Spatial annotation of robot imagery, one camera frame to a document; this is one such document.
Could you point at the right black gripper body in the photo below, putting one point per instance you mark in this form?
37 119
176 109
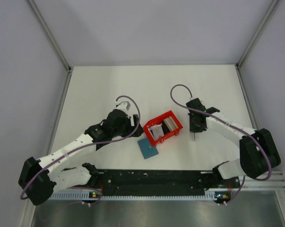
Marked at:
193 126

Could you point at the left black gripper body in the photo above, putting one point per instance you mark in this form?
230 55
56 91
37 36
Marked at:
126 129

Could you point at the red plastic bin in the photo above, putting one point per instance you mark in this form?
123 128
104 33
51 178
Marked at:
162 127

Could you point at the blue leather card holder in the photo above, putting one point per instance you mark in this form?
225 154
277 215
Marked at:
147 149

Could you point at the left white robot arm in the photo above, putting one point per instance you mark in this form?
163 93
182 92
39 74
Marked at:
40 178

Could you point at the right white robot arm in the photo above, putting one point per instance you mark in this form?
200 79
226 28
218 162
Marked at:
256 147

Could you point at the stack of cards in bin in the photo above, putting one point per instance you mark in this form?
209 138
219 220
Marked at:
171 125

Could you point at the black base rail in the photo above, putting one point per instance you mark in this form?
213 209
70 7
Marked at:
114 182

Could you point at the right aluminium frame post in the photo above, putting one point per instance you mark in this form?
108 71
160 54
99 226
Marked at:
258 32

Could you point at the aluminium frame post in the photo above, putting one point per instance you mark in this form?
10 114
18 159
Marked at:
48 33
258 32

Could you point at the grey slotted cable duct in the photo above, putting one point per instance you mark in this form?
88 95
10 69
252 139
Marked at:
72 195

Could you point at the aluminium frame rail right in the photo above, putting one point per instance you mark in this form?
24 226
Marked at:
275 182

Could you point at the left aluminium frame post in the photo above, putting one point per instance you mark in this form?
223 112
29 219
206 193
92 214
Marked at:
48 33

